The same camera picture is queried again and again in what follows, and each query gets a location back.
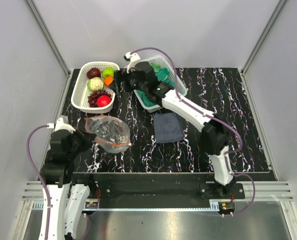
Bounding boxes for black marble pattern mat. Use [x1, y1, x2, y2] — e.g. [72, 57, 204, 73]
[74, 67, 275, 181]

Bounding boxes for orange fake fruit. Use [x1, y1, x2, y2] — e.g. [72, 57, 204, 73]
[104, 76, 114, 86]

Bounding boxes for white rectangular plastic basket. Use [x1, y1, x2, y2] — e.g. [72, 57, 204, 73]
[134, 55, 188, 113]

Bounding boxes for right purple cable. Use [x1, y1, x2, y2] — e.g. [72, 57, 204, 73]
[130, 46, 256, 218]

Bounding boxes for connector box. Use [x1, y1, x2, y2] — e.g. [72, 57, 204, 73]
[85, 199, 99, 209]
[219, 201, 235, 215]

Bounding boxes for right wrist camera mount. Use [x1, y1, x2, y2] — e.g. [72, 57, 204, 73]
[124, 52, 141, 74]

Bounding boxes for white oval perforated basket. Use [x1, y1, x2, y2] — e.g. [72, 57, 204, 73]
[71, 61, 120, 114]

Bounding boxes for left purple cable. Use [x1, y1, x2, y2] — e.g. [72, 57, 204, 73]
[25, 123, 56, 240]

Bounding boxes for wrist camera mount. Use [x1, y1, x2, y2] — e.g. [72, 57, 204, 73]
[124, 52, 141, 74]
[54, 115, 76, 134]

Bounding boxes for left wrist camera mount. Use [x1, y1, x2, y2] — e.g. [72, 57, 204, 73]
[54, 115, 76, 134]

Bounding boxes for grey folded towel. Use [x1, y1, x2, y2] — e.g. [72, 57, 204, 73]
[153, 112, 185, 144]

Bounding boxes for pale green fake cabbage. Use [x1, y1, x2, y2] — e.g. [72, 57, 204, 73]
[87, 77, 105, 92]

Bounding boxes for red fake peach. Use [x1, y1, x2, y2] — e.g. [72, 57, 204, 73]
[96, 95, 112, 108]

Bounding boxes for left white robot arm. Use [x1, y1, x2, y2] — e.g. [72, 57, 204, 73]
[39, 129, 97, 240]

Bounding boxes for clear zip top bag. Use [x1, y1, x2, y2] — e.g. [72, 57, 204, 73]
[84, 115, 132, 154]

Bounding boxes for green cloth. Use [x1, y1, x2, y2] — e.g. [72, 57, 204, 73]
[136, 62, 175, 107]

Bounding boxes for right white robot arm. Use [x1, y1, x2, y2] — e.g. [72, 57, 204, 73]
[113, 61, 237, 198]

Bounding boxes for left connector box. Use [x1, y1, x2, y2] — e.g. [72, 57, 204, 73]
[85, 199, 99, 209]

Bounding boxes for green fake apple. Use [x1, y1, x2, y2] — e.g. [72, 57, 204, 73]
[102, 67, 115, 79]

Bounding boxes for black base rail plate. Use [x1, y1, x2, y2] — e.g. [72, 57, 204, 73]
[72, 172, 246, 211]

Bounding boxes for purple cable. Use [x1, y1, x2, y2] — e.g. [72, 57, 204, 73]
[25, 123, 56, 240]
[130, 46, 256, 218]

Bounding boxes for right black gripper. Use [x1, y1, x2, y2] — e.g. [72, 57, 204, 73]
[108, 68, 148, 96]

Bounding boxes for dark red fake apple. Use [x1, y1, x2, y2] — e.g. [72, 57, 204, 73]
[86, 67, 101, 79]

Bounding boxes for purple fake grapes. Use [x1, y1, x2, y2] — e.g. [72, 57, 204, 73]
[88, 90, 112, 108]

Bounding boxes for right connector box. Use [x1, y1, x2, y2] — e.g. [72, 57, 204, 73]
[219, 201, 235, 215]

